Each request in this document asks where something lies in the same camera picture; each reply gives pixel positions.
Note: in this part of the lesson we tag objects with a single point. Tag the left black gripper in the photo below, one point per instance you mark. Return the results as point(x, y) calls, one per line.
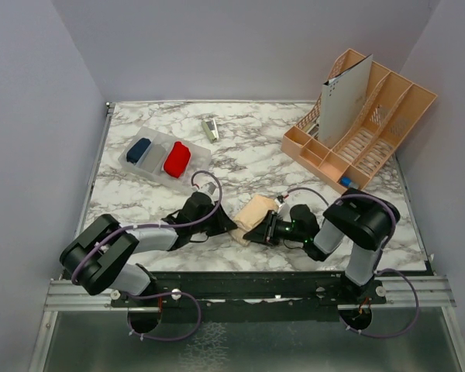
point(222, 224)

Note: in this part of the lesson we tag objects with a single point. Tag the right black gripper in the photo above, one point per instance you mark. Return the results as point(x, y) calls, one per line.
point(266, 231)

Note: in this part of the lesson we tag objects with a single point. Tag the beige underwear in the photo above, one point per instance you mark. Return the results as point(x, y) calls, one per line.
point(250, 216)

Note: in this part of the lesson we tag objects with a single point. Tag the red boxer underwear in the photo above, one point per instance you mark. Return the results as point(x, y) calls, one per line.
point(177, 160)

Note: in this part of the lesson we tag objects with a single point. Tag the clear plastic storage box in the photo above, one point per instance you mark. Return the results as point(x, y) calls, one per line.
point(200, 160)

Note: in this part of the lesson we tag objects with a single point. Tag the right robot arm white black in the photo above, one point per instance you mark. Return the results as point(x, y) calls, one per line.
point(367, 221)

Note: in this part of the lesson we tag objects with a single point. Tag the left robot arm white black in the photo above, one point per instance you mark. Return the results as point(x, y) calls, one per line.
point(98, 258)

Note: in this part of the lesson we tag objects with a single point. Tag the grey rolled underwear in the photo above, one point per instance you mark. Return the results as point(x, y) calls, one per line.
point(153, 158)

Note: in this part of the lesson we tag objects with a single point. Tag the navy rolled underwear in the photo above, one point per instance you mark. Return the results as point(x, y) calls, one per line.
point(135, 153)

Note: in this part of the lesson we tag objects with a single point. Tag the blue capped small bottle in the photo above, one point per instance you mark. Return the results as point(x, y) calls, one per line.
point(348, 183)

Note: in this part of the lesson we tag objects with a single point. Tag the white folder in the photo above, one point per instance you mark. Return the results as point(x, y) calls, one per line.
point(342, 98)

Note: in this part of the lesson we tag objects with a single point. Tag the peach desk organizer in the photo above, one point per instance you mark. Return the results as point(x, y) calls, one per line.
point(393, 106)

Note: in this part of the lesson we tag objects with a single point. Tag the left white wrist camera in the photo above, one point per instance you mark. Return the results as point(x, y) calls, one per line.
point(209, 188)

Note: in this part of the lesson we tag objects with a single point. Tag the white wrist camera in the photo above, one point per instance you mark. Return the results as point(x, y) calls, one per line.
point(209, 188)
point(282, 206)

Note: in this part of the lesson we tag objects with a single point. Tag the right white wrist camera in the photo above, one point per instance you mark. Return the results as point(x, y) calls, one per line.
point(282, 206)

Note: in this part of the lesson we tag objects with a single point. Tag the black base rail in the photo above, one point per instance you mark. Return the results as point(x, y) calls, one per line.
point(184, 297)

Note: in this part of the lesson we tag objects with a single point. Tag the aluminium frame rail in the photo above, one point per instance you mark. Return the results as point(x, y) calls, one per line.
point(81, 333)

